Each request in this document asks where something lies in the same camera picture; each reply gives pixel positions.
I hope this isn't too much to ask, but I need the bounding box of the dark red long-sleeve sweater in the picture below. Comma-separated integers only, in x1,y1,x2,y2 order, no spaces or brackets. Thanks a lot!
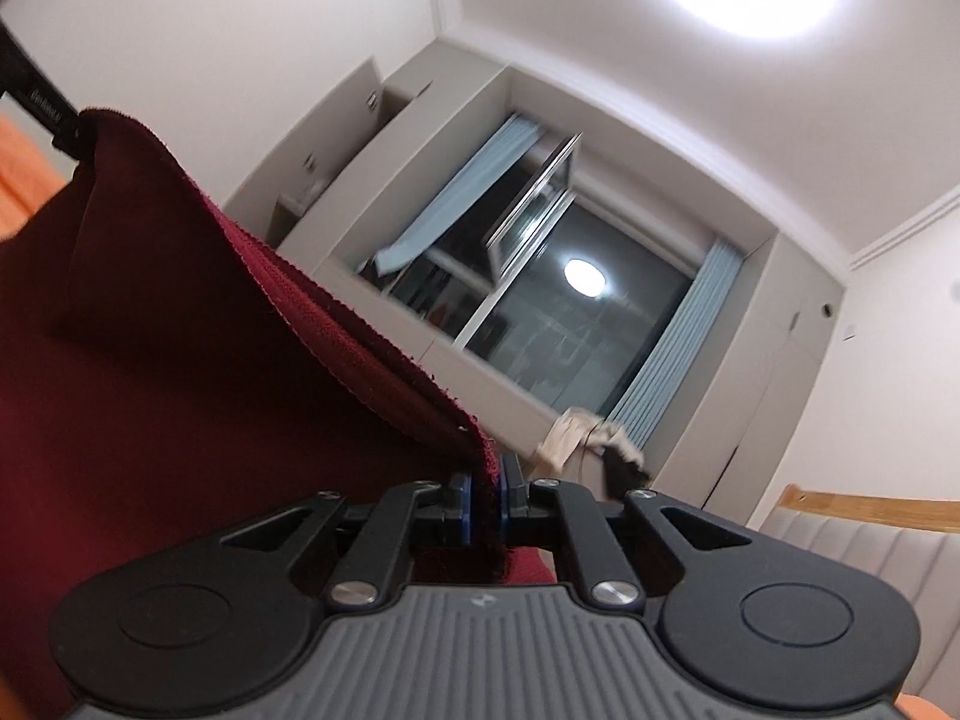
0,107,562,720

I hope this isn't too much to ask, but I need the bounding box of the white cloth on sill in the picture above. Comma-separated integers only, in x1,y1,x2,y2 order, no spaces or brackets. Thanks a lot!
532,408,644,475

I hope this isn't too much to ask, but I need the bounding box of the black cloth on sill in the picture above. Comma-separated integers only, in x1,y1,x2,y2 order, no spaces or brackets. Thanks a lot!
601,447,651,502

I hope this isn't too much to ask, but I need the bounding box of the orange duvet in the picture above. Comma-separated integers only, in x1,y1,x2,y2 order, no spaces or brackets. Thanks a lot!
0,115,67,241

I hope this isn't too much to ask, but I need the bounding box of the right light blue curtain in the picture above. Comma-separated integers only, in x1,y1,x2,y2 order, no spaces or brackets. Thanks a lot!
604,238,743,450

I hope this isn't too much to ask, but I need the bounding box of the light blue curtain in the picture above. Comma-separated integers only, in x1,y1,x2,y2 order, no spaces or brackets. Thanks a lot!
604,238,743,450
373,114,544,277

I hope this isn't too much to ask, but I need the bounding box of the open window sash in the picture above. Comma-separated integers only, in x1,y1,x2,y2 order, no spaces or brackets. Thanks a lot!
483,133,583,283

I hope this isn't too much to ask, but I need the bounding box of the left light blue curtain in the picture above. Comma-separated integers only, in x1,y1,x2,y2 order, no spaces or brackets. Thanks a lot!
373,114,544,277

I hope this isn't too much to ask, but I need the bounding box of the grey padded wooden headboard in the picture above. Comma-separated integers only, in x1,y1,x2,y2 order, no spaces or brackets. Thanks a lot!
760,484,960,717

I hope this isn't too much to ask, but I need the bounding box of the grey wardrobe window surround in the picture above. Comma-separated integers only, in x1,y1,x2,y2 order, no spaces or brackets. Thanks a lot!
224,41,843,522

